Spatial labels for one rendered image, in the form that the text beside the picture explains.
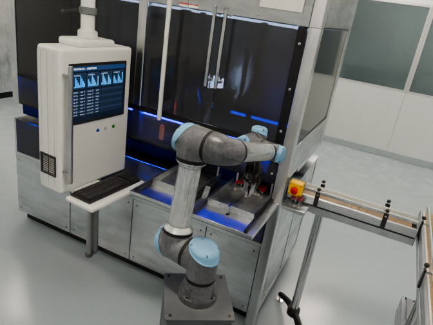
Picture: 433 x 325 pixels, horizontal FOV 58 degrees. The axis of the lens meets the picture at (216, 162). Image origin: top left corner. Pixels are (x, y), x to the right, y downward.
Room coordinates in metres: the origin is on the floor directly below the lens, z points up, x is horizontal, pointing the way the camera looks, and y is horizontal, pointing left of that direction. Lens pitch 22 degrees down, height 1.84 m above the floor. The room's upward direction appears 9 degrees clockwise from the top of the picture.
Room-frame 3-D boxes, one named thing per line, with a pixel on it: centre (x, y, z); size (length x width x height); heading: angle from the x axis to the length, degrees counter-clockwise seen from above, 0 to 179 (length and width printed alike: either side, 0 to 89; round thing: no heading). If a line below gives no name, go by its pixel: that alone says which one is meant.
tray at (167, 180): (2.05, 0.15, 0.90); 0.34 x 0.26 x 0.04; 157
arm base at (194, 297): (1.22, -0.01, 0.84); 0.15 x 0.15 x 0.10
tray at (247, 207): (1.92, -0.17, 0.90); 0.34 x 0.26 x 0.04; 157
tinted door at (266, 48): (2.05, -0.13, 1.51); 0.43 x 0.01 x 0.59; 67
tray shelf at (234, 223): (1.92, 0.02, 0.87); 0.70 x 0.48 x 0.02; 67
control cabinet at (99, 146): (2.07, 0.75, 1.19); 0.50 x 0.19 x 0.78; 153
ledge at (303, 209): (1.96, -0.47, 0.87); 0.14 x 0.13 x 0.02; 157
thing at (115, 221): (2.78, 0.38, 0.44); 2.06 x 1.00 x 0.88; 67
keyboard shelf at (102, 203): (1.97, 0.60, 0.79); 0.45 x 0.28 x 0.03; 153
